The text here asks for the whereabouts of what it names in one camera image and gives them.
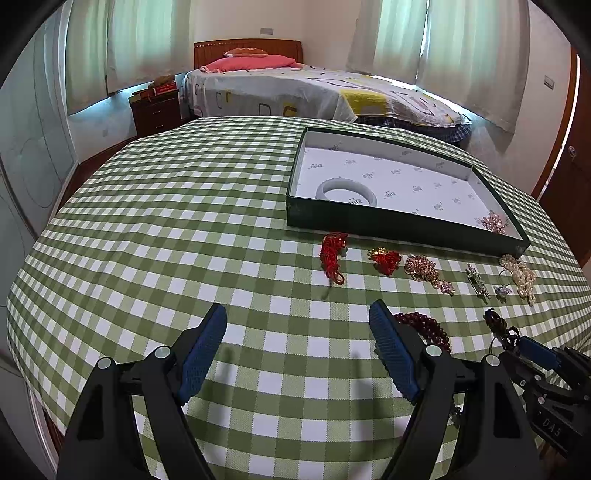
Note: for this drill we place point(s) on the dark green jewelry tray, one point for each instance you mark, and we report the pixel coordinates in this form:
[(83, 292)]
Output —
[(423, 197)]

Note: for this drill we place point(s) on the pink pillow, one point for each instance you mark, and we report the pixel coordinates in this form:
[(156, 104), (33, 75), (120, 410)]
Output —
[(229, 64)]

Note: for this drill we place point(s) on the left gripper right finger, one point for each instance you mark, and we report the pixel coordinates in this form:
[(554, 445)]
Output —
[(494, 441)]

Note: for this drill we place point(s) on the glass sliding wardrobe door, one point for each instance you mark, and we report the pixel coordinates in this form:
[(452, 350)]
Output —
[(37, 153)]

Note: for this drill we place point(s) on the wall light switch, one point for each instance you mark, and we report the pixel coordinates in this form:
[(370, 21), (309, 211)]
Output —
[(549, 82)]

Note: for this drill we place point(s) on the green checkered tablecloth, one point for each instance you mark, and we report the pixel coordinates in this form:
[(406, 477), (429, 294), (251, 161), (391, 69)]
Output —
[(176, 222)]

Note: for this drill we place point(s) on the bed with patterned cover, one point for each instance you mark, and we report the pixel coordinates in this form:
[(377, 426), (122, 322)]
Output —
[(312, 92)]

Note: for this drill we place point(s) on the white jade bangle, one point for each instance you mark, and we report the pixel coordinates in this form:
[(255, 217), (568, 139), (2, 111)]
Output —
[(355, 190)]

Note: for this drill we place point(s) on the red tassel gold charm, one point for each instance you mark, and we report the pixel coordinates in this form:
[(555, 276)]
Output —
[(385, 261)]

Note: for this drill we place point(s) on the red boxes on nightstand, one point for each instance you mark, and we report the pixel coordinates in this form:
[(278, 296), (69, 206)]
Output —
[(161, 85)]

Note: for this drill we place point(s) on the brown wooden door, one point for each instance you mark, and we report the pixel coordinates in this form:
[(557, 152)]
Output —
[(563, 188)]

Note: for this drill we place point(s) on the dark wooden nightstand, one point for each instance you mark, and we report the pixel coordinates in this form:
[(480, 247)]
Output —
[(156, 114)]

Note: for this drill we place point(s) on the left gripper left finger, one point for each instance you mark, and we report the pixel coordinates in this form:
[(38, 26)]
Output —
[(102, 440)]

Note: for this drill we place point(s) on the right window curtain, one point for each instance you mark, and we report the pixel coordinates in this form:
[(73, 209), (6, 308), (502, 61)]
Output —
[(474, 53)]

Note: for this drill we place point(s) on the left window curtain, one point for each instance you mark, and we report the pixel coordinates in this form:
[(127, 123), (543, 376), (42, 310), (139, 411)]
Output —
[(113, 45)]

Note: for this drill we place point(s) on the window curtain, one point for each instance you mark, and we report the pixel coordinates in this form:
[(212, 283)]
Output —
[(113, 45), (474, 53)]

